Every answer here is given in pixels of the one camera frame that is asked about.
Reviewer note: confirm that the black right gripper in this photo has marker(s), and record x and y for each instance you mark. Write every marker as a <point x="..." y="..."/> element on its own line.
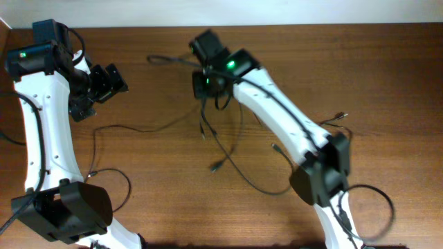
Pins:
<point x="199" y="90"/>

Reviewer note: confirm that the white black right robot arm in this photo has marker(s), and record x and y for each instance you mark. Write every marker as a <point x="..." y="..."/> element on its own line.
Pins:
<point x="322" y="159"/>

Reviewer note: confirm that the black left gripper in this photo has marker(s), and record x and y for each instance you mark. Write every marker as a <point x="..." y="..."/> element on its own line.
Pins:
<point x="109" y="88"/>

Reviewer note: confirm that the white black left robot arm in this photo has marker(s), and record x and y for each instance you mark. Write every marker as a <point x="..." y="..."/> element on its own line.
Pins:
<point x="55" y="86"/>

